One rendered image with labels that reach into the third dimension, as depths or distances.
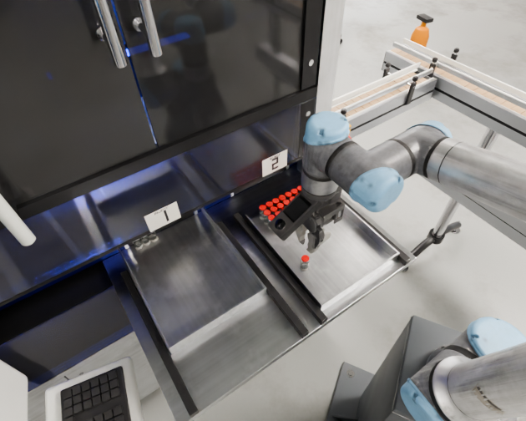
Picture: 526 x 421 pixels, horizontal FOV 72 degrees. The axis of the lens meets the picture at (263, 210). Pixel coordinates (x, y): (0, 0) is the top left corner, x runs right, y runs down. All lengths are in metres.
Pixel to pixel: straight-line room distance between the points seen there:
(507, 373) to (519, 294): 1.70
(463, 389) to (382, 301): 1.33
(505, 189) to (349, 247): 0.52
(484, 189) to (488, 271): 1.70
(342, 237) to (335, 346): 0.89
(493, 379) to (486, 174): 0.28
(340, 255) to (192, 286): 0.40
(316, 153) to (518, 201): 0.30
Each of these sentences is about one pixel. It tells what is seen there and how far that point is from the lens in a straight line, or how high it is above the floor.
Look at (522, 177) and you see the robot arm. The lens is 0.61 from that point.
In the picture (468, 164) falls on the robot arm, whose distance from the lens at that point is 0.63.
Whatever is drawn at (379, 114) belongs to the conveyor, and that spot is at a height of 0.89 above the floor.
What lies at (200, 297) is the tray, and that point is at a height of 0.88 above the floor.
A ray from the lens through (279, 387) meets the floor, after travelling 1.77.
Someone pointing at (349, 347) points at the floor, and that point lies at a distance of 1.86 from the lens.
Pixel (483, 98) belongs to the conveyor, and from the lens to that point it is 1.65.
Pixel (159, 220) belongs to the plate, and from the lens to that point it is 0.94.
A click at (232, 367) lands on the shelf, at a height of 0.88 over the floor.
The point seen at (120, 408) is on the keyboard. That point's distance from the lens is 0.96.
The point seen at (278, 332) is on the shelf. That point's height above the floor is 0.88.
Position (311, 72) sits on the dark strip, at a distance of 0.96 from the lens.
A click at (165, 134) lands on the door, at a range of 0.81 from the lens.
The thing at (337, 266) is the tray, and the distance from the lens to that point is 0.99.
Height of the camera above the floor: 1.71
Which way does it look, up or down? 49 degrees down
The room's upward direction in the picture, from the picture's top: 2 degrees counter-clockwise
